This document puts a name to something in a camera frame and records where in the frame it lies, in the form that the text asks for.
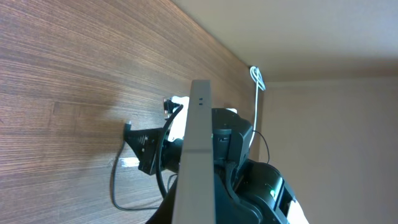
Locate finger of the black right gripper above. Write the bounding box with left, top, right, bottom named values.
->
left=123, top=127, right=162, bottom=175

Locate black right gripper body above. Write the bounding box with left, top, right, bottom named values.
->
left=149, top=128, right=183, bottom=174

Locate black USB charging cable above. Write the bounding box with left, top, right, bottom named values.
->
left=110, top=121, right=164, bottom=212

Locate Galaxy S25 smartphone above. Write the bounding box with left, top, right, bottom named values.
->
left=172, top=80, right=216, bottom=224

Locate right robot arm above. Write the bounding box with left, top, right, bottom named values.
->
left=123, top=108, right=308, bottom=223

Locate white power strip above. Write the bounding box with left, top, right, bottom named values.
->
left=225, top=108, right=238, bottom=114

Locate black right camera cable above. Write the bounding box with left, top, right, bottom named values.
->
left=154, top=104, right=185, bottom=200

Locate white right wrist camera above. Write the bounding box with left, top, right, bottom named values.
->
left=164, top=96, right=190, bottom=142

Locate white power strip cord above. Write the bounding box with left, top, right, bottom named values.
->
left=248, top=65, right=267, bottom=149

